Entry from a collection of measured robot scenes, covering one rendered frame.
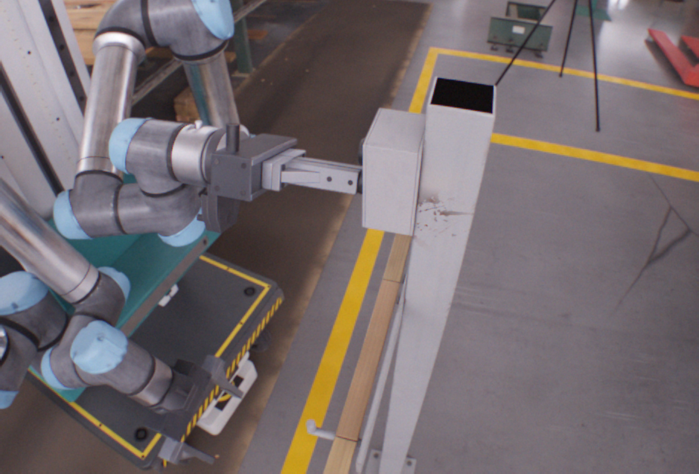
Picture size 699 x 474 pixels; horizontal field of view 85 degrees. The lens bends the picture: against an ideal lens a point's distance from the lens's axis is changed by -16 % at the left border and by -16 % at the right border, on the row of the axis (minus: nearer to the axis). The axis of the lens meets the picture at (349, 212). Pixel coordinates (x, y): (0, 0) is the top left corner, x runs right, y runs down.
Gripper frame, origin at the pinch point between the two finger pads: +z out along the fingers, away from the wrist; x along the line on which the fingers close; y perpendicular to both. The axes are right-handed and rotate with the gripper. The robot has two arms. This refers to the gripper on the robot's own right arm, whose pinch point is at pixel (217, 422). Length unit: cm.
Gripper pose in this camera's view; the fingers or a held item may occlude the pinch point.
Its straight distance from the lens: 89.7
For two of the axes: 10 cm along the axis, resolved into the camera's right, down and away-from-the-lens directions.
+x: -3.1, 7.5, -5.9
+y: -8.5, 0.6, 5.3
